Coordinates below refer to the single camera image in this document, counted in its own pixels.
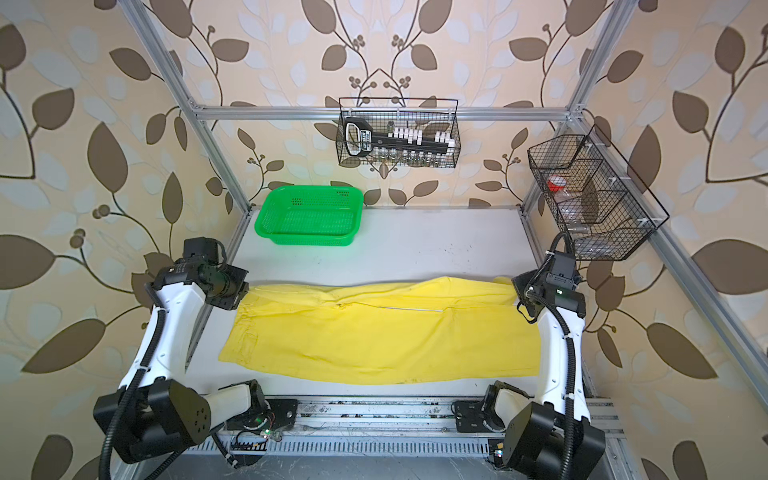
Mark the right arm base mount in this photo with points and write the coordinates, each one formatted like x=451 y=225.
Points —
x=470 y=417

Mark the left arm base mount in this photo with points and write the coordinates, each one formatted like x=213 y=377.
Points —
x=278 y=413

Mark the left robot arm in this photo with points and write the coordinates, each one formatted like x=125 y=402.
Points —
x=153 y=413

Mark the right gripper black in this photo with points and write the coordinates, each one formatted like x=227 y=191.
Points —
x=522 y=280

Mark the black wire basket right wall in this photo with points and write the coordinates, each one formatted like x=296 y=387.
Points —
x=606 y=210

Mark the yellow trousers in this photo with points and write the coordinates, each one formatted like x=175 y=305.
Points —
x=444 y=329

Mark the black wire basket rear wall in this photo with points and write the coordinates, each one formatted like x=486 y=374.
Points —
x=418 y=112

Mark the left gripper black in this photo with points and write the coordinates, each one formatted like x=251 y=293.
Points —
x=241 y=283

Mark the green plastic basket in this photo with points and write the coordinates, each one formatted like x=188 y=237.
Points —
x=311 y=216

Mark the red capped container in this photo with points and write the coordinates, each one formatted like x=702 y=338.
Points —
x=556 y=183

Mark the black wire basket wall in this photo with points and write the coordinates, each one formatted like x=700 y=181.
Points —
x=606 y=210
x=418 y=112

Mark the aluminium front rail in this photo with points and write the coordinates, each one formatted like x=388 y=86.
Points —
x=366 y=415

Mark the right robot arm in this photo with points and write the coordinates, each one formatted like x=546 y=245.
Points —
x=548 y=435

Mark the black tool with white labels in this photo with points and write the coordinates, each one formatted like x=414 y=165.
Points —
x=360 y=138

